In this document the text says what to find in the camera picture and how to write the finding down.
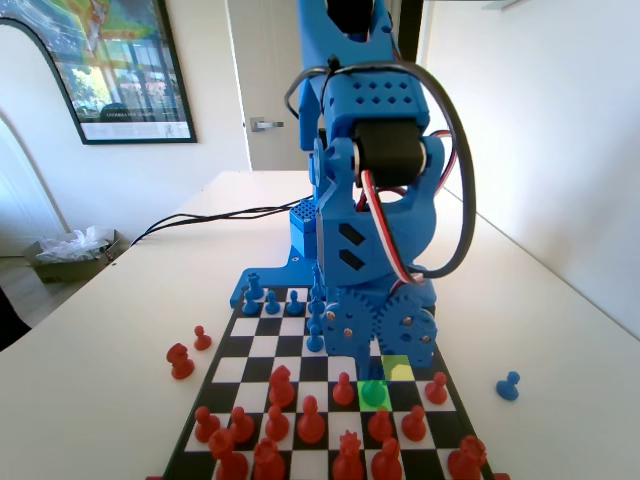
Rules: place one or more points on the blue king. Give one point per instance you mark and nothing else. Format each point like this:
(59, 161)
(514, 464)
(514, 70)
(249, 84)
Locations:
(315, 282)

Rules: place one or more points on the dark framed wall poster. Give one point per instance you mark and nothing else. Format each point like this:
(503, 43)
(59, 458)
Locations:
(125, 75)

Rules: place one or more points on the blue rook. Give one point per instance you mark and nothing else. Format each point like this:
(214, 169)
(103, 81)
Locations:
(255, 287)

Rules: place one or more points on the red queen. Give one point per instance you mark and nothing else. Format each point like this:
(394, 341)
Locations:
(348, 462)

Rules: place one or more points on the red rook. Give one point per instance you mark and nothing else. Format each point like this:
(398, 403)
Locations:
(467, 460)
(227, 457)

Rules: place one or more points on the clear crumpled plastic bag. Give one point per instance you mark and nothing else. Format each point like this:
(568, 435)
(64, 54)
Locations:
(75, 245)

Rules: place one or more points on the blue bishop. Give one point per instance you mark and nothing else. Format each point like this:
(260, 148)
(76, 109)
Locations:
(372, 395)

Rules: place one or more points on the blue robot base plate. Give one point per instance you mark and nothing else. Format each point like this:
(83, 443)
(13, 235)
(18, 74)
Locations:
(280, 272)

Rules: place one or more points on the red pawn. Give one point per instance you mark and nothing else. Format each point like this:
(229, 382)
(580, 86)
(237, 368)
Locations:
(241, 427)
(436, 391)
(276, 426)
(380, 427)
(414, 426)
(343, 392)
(202, 341)
(206, 427)

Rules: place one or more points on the blue geared gripper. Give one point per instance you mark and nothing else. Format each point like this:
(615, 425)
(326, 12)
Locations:
(376, 325)

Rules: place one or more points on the blue pawn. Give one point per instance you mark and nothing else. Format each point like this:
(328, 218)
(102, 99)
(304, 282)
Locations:
(313, 345)
(294, 305)
(249, 306)
(314, 326)
(315, 306)
(508, 389)
(270, 304)

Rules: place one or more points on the black and white chessboard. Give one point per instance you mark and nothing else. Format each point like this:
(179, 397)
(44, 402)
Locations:
(265, 345)

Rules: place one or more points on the brown cardboard box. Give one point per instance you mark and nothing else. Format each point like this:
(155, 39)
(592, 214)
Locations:
(60, 272)

